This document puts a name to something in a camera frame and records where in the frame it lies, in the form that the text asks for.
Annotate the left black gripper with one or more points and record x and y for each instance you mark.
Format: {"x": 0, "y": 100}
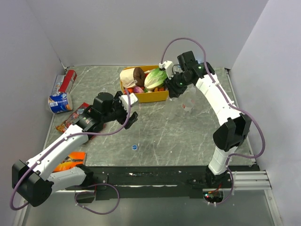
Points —
{"x": 122, "y": 120}

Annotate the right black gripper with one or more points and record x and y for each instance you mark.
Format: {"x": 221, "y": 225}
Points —
{"x": 174, "y": 92}

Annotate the clear bottle with red label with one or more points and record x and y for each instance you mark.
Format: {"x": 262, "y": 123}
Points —
{"x": 188, "y": 100}

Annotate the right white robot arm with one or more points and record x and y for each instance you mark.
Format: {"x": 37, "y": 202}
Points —
{"x": 234, "y": 125}

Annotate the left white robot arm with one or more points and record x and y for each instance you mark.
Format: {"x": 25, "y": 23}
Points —
{"x": 35, "y": 180}

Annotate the yellow plastic bin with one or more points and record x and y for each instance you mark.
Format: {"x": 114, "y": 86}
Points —
{"x": 158, "y": 94}

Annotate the green toy lettuce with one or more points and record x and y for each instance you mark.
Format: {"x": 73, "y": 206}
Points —
{"x": 155, "y": 78}

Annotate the pink toy onion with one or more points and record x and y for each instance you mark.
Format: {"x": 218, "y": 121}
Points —
{"x": 138, "y": 89}

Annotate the brown toy donut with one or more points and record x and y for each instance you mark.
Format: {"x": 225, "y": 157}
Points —
{"x": 139, "y": 76}

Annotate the red snack bag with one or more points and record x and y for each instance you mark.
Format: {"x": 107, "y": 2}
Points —
{"x": 66, "y": 127}

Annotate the orange razor package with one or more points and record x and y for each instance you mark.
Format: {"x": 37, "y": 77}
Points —
{"x": 73, "y": 159}

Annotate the blue white can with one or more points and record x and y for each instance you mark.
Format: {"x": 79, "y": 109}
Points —
{"x": 60, "y": 103}

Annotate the red silver box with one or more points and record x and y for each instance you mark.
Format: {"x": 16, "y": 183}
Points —
{"x": 64, "y": 83}

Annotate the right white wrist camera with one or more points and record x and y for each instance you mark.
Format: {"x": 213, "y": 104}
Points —
{"x": 168, "y": 67}

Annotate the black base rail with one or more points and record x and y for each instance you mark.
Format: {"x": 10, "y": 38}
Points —
{"x": 155, "y": 181}

